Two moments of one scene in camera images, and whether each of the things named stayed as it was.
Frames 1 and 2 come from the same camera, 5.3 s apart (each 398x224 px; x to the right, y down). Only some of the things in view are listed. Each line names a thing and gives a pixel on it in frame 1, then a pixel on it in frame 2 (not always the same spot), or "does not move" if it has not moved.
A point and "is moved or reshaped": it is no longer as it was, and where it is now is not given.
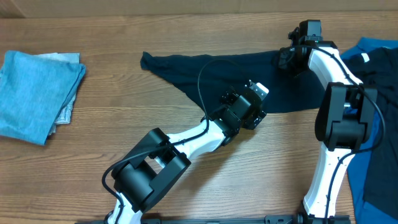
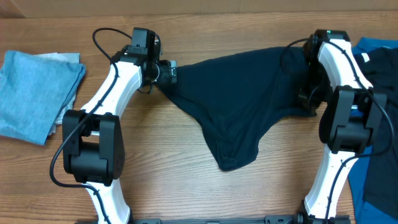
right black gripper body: [286, 61] to [310, 101]
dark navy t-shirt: [209, 78] is moved or reshaped
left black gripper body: [230, 97] to [163, 74]
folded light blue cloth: [33, 89] does not move
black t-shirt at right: [377, 68] does not move
